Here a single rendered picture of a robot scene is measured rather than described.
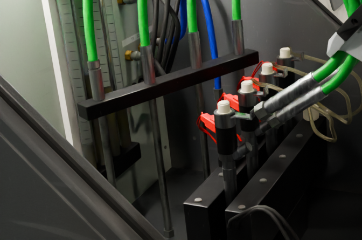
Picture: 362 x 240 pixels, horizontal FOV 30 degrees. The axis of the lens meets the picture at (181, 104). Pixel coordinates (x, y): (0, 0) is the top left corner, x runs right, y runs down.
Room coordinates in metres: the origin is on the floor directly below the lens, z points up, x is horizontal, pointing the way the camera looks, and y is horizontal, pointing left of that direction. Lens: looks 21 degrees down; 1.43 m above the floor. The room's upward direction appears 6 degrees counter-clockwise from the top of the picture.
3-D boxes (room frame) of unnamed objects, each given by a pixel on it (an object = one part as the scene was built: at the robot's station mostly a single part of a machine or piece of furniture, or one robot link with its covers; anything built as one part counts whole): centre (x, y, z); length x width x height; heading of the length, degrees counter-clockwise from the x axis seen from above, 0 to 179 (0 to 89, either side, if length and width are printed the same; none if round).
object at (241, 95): (0.89, -0.10, 0.99); 0.05 x 0.03 x 0.21; 60
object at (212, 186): (0.93, -0.12, 0.91); 0.34 x 0.10 x 0.15; 150
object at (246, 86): (0.90, -0.10, 1.10); 0.02 x 0.02 x 0.03
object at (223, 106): (0.83, -0.06, 1.10); 0.02 x 0.02 x 0.03
